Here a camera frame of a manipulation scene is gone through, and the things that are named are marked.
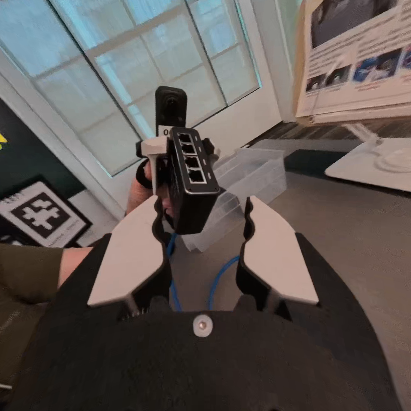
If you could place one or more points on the person's left hand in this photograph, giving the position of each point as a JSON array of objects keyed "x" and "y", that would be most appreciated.
[{"x": 138, "y": 196}]

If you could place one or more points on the black framed marker sign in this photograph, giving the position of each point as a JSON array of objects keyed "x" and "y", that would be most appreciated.
[{"x": 41, "y": 215}]

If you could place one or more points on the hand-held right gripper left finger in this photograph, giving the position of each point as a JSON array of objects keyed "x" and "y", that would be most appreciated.
[{"x": 128, "y": 257}]

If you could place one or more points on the instruction poster board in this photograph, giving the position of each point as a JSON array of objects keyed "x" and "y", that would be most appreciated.
[{"x": 353, "y": 90}]

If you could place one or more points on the dark wall panel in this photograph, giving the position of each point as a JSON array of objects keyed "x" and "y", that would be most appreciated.
[{"x": 25, "y": 154}]

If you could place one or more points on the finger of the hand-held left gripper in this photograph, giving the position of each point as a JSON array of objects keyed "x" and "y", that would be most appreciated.
[{"x": 154, "y": 146}]

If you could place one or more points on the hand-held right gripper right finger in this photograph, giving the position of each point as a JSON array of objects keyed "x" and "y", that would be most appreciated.
[{"x": 279, "y": 257}]

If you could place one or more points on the person's left forearm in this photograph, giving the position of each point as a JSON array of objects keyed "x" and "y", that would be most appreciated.
[{"x": 74, "y": 263}]

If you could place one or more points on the white stand base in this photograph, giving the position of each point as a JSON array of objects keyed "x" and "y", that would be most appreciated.
[{"x": 353, "y": 167}]

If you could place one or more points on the black ethernet switch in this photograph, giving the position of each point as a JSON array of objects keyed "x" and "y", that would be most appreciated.
[{"x": 192, "y": 208}]

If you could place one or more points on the dark green desk mat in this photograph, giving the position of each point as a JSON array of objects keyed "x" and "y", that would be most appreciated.
[{"x": 311, "y": 162}]

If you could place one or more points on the clear plastic bin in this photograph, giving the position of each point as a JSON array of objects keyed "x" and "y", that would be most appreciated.
[{"x": 257, "y": 173}]

